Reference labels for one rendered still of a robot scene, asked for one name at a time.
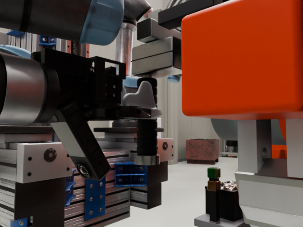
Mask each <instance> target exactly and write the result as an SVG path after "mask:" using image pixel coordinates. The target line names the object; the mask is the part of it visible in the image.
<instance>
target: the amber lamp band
mask: <svg viewBox="0 0 303 227"><path fill-rule="evenodd" d="M207 189H208V191H213V192H218V191H220V190H221V181H220V180H219V181H216V182H215V181H207Z"/></svg>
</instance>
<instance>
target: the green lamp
mask: <svg viewBox="0 0 303 227"><path fill-rule="evenodd" d="M207 177H208V178H214V179H217V178H220V168H218V167H209V168H207Z"/></svg>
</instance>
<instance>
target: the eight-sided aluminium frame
mask: <svg viewBox="0 0 303 227"><path fill-rule="evenodd" d="M237 133H238V169H237V170H236V171H235V173H234V175H235V180H236V184H237V188H238V193H239V206H240V208H241V210H242V212H243V218H244V222H245V223H246V224H249V225H250V226H251V227H303V118H297V119H286V145H287V159H274V158H272V145H271V119H263V120H237Z"/></svg>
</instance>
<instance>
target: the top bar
mask: <svg viewBox="0 0 303 227"><path fill-rule="evenodd" d="M168 36H175V37H177V38H179V39H181V32H179V31H177V30H175V29H171V30H168V29H166V28H164V27H162V26H160V25H158V21H156V20H154V19H152V18H149V19H146V20H143V21H141V22H138V23H137V40H138V41H140V42H143V43H149V42H153V41H156V40H160V39H163V38H166V37H168Z"/></svg>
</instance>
